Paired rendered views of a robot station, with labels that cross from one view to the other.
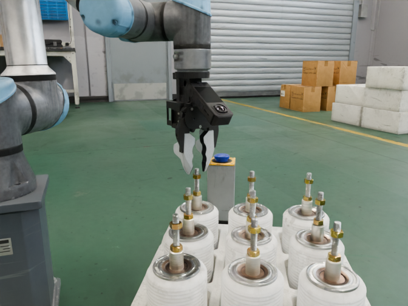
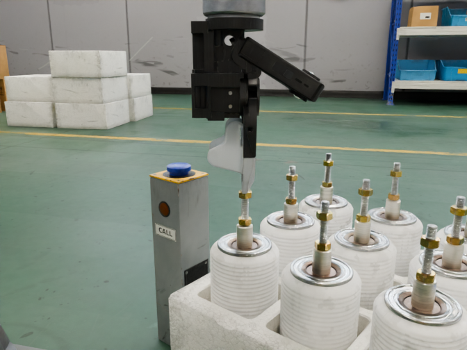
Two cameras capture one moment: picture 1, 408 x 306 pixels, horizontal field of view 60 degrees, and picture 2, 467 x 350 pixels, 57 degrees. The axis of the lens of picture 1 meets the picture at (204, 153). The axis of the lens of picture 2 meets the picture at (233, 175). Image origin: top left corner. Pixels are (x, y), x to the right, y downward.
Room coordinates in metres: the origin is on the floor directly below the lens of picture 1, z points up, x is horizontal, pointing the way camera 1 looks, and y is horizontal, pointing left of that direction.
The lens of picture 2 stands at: (0.44, 0.49, 0.50)
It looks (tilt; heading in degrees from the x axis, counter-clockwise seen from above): 15 degrees down; 303
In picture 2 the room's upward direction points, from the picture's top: straight up
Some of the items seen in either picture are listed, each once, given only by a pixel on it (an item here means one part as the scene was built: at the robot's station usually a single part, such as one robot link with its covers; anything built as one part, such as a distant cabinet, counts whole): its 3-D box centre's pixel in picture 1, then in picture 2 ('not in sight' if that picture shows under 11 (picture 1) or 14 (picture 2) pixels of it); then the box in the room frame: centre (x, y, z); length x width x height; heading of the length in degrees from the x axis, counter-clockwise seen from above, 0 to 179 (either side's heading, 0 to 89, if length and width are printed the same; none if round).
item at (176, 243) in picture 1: (176, 237); (427, 260); (0.49, 0.04, 0.30); 0.01 x 0.01 x 0.08
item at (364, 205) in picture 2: (252, 209); (364, 205); (0.60, -0.09, 0.30); 0.01 x 0.01 x 0.08
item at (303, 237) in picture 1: (316, 239); (391, 217); (0.58, -0.21, 0.25); 0.08 x 0.08 x 0.01
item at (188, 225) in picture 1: (188, 226); (322, 260); (0.61, 0.03, 0.26); 0.02 x 0.02 x 0.03
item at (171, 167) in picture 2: (221, 158); (178, 170); (0.89, -0.05, 0.32); 0.04 x 0.04 x 0.02
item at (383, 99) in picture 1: (398, 98); (91, 88); (3.11, -1.70, 0.27); 0.39 x 0.39 x 0.18; 20
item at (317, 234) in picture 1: (317, 232); (392, 209); (0.58, -0.21, 0.26); 0.02 x 0.02 x 0.03
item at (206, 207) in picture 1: (197, 207); (244, 244); (0.73, 0.02, 0.25); 0.08 x 0.08 x 0.01
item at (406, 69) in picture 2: not in sight; (414, 69); (1.42, -4.69, 0.36); 0.50 x 0.38 x 0.21; 110
